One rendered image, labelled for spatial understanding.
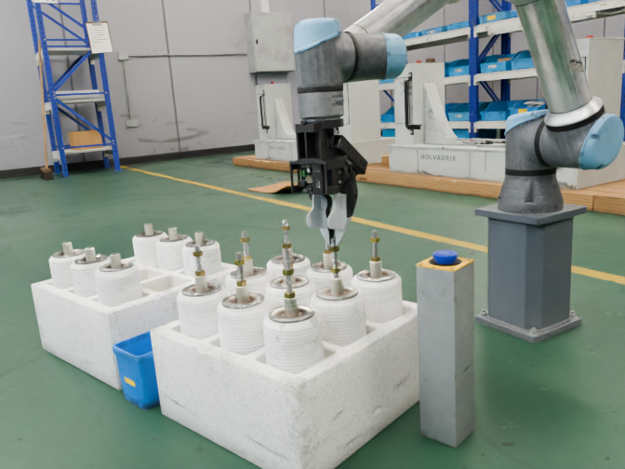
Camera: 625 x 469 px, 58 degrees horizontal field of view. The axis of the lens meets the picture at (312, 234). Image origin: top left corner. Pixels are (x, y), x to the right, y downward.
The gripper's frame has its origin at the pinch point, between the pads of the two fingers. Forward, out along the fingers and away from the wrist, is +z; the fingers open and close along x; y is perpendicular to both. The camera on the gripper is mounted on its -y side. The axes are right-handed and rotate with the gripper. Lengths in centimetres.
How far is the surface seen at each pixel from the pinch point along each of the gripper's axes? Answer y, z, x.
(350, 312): 3.2, 12.3, 4.1
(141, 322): 6, 22, -48
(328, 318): 5.2, 13.3, 1.0
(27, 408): 28, 36, -61
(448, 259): -2.9, 3.0, 19.4
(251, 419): 19.5, 26.7, -5.7
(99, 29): -318, -116, -485
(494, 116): -577, 3, -145
